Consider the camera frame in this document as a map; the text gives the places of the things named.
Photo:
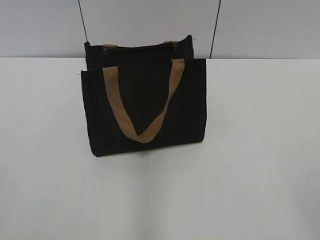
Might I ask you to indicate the black tote bag tan handles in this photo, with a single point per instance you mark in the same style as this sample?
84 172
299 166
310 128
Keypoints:
143 98

